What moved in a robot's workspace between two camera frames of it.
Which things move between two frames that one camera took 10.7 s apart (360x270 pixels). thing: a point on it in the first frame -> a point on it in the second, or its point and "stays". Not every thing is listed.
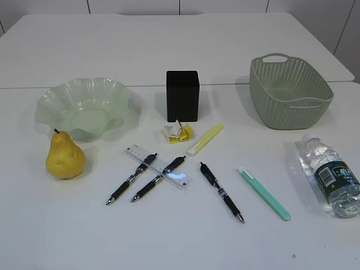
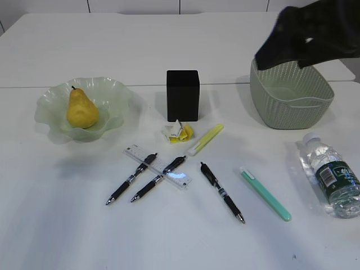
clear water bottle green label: [336, 182] stays
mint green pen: [282, 214] stays
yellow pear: [64, 160] -> [82, 112]
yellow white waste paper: [175, 134] stays
